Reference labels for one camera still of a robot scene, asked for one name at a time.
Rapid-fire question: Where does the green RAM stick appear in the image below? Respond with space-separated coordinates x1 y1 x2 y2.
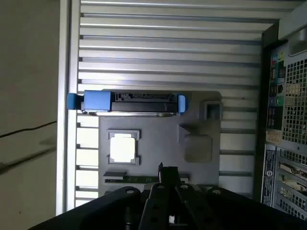
104 175 189 184

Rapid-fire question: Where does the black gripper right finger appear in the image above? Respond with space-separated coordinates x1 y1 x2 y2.
167 166 307 230

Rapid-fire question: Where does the thin black floor cable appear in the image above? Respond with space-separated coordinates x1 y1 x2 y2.
0 120 58 138

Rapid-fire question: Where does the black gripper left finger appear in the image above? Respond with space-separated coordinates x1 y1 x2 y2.
28 162 170 230

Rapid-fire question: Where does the hard disk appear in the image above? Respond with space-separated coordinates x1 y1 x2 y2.
67 90 190 118

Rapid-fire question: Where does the silver CPU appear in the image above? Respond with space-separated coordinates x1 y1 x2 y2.
109 133 136 163

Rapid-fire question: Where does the grey plastic parts rack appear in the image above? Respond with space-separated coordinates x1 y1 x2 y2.
98 90 223 193

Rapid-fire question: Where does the black PC case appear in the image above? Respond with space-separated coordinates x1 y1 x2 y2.
254 0 307 221

